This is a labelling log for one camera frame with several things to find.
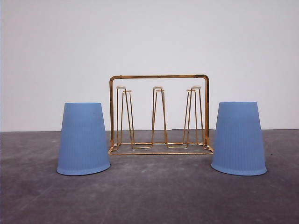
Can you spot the blue ribbed cup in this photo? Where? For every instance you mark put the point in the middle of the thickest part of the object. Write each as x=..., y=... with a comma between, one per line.
x=238, y=142
x=83, y=148

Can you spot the gold wire cup rack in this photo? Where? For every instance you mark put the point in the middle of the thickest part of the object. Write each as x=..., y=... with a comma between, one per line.
x=159, y=114

